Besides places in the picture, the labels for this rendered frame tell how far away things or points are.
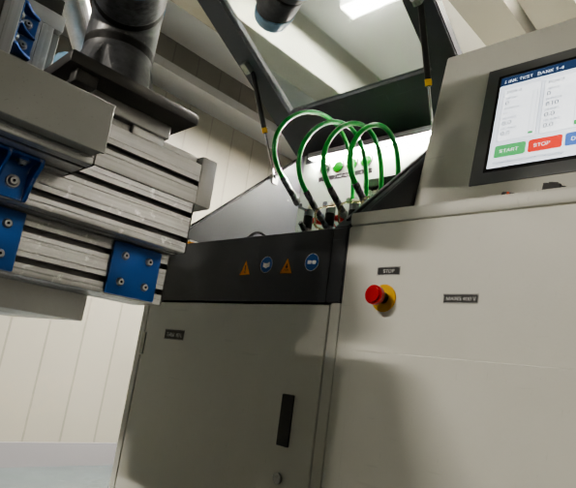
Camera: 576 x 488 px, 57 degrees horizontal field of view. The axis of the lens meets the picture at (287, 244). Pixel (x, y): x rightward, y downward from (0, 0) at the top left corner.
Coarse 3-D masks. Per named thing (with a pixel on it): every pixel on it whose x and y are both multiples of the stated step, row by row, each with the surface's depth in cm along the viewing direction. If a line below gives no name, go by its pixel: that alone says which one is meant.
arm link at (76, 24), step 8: (72, 0) 140; (80, 0) 141; (88, 0) 144; (64, 8) 142; (72, 8) 141; (80, 8) 142; (88, 8) 144; (64, 16) 143; (72, 16) 142; (80, 16) 142; (88, 16) 144; (72, 24) 143; (80, 24) 143; (72, 32) 144; (80, 32) 144; (72, 40) 145; (80, 40) 145; (72, 48) 148; (80, 48) 146
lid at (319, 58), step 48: (240, 0) 171; (336, 0) 156; (384, 0) 150; (432, 0) 142; (240, 48) 183; (288, 48) 176; (336, 48) 168; (384, 48) 160; (432, 48) 152; (288, 96) 191; (336, 96) 181; (384, 96) 170; (432, 96) 162; (336, 144) 195
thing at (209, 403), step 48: (144, 336) 148; (192, 336) 135; (240, 336) 123; (288, 336) 113; (144, 384) 143; (192, 384) 130; (240, 384) 119; (288, 384) 110; (144, 432) 137; (192, 432) 125; (240, 432) 115; (288, 432) 106; (144, 480) 132; (192, 480) 121; (240, 480) 111; (288, 480) 103
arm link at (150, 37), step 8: (96, 8) 86; (96, 16) 88; (104, 16) 86; (88, 24) 89; (96, 24) 87; (104, 24) 87; (112, 24) 86; (120, 24) 86; (152, 24) 88; (160, 24) 91; (88, 32) 88; (128, 32) 87; (136, 32) 88; (144, 32) 89; (152, 32) 90; (144, 40) 89; (152, 40) 91; (152, 48) 91
